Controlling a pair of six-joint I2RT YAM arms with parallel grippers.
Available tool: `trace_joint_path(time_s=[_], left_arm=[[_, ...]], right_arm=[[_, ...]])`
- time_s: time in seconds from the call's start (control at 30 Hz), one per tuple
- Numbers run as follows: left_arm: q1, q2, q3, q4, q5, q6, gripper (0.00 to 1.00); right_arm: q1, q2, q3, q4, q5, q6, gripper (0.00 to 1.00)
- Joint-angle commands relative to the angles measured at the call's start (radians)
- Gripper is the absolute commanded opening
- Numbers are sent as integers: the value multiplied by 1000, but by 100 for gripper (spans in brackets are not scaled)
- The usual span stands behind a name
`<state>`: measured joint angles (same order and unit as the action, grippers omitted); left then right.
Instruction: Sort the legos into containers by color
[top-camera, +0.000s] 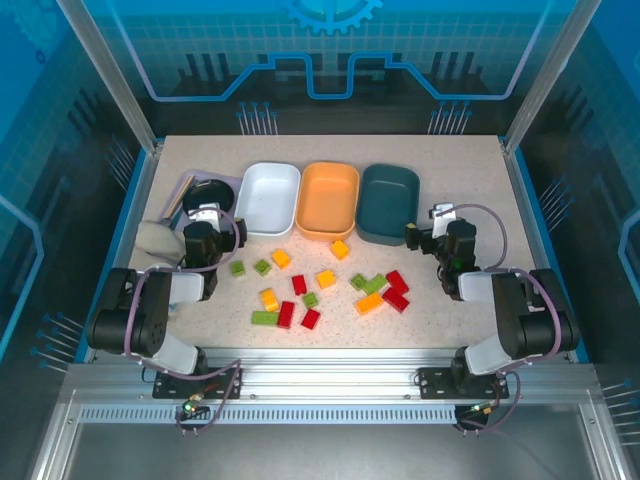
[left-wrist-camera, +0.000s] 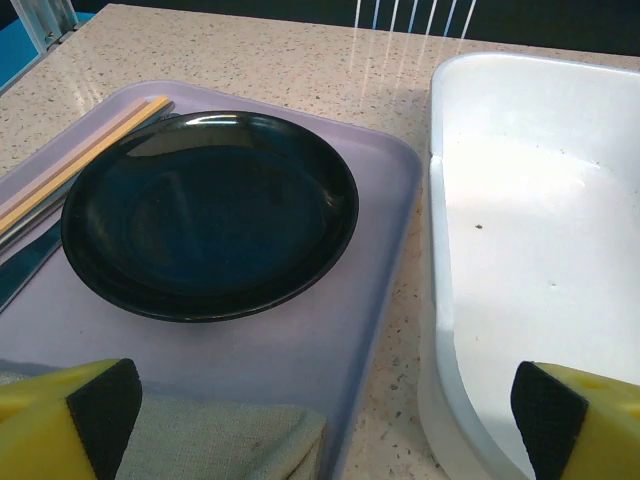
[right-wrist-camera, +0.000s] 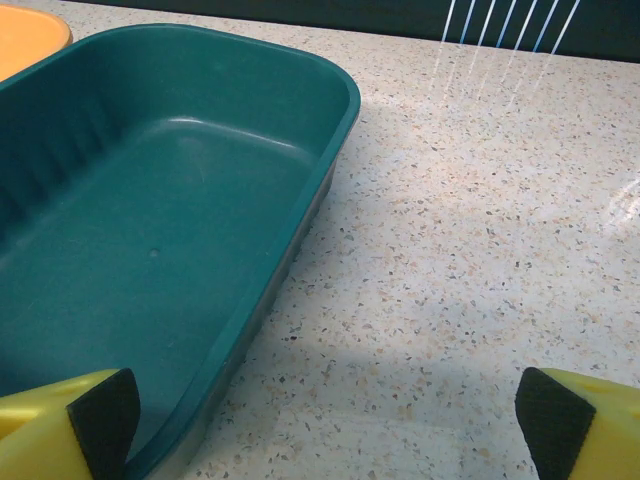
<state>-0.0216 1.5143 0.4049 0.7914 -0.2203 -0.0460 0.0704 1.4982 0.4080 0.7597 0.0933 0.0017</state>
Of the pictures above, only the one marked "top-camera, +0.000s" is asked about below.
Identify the orange lego brick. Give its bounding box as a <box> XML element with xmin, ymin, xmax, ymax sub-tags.
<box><xmin>355</xmin><ymin>292</ymin><xmax>385</xmax><ymax>316</ymax></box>

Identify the white plastic container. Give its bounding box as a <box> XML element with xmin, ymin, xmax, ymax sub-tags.
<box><xmin>233</xmin><ymin>160</ymin><xmax>302</xmax><ymax>237</ymax></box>

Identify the dark teal plastic container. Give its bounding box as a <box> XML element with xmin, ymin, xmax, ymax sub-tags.
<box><xmin>355</xmin><ymin>163</ymin><xmax>421</xmax><ymax>247</ymax></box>

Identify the black bowl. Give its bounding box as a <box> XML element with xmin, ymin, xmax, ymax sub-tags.
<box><xmin>181</xmin><ymin>178</ymin><xmax>237</xmax><ymax>217</ymax></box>

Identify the grey cloth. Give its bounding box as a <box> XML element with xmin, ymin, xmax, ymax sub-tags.
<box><xmin>133</xmin><ymin>218</ymin><xmax>187</xmax><ymax>266</ymax></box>

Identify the wooden chopstick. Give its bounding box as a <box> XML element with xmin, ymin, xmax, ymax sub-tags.
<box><xmin>160</xmin><ymin>177</ymin><xmax>190</xmax><ymax>221</ymax></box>
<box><xmin>165</xmin><ymin>175</ymin><xmax>195</xmax><ymax>222</ymax></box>

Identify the lavender tray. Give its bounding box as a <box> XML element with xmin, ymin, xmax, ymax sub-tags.
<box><xmin>158</xmin><ymin>169</ymin><xmax>244</xmax><ymax>229</ymax></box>

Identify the orange plastic container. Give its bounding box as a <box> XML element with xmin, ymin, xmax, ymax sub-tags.
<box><xmin>294</xmin><ymin>161</ymin><xmax>361</xmax><ymax>244</ymax></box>

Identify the small circuit board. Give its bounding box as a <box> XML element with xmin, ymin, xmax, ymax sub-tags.
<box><xmin>457</xmin><ymin>402</ymin><xmax>501</xmax><ymax>419</ymax></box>
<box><xmin>182</xmin><ymin>394</ymin><xmax>210</xmax><ymax>419</ymax></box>

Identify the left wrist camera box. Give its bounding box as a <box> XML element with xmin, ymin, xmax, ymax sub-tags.
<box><xmin>188</xmin><ymin>202</ymin><xmax>225</xmax><ymax>227</ymax></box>

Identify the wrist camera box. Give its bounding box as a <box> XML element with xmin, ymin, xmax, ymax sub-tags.
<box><xmin>188</xmin><ymin>202</ymin><xmax>225</xmax><ymax>227</ymax></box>
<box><xmin>431</xmin><ymin>203</ymin><xmax>459</xmax><ymax>236</ymax></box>

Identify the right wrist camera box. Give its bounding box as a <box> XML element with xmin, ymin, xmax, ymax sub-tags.
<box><xmin>431</xmin><ymin>203</ymin><xmax>459</xmax><ymax>236</ymax></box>

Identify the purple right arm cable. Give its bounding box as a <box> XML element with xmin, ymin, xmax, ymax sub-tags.
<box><xmin>434</xmin><ymin>202</ymin><xmax>560</xmax><ymax>435</ymax></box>

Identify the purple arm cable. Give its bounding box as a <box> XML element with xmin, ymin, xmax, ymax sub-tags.
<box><xmin>122</xmin><ymin>208</ymin><xmax>245</xmax><ymax>437</ymax></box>
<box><xmin>434</xmin><ymin>202</ymin><xmax>560</xmax><ymax>435</ymax></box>

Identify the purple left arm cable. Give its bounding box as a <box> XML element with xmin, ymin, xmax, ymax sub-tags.
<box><xmin>122</xmin><ymin>208</ymin><xmax>245</xmax><ymax>437</ymax></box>

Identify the aluminium front rail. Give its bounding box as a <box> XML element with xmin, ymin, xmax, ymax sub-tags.
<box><xmin>64</xmin><ymin>347</ymin><xmax>601</xmax><ymax>406</ymax></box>

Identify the aluminium frame post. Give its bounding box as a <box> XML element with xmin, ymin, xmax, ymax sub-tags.
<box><xmin>54</xmin><ymin>0</ymin><xmax>164</xmax><ymax>154</ymax></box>
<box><xmin>502</xmin><ymin>0</ymin><xmax>604</xmax><ymax>156</ymax></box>

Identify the slotted cable duct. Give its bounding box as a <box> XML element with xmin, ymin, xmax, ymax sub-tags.
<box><xmin>79</xmin><ymin>405</ymin><xmax>459</xmax><ymax>426</ymax></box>

